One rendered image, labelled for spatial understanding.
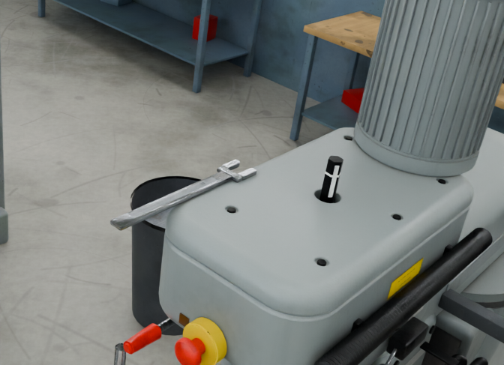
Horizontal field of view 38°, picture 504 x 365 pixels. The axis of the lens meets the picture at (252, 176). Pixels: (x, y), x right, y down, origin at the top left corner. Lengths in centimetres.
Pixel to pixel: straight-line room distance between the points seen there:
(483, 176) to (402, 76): 46
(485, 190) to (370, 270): 57
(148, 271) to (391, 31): 242
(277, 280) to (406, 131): 37
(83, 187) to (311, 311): 383
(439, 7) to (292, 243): 39
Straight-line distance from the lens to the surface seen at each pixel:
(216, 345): 91
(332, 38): 507
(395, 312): 98
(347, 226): 96
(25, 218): 432
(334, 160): 99
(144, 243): 328
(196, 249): 89
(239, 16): 664
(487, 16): 106
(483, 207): 140
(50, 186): 461
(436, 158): 113
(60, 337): 354
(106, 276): 389
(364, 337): 93
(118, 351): 157
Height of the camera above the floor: 239
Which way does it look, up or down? 29 degrees down
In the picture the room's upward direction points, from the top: 9 degrees clockwise
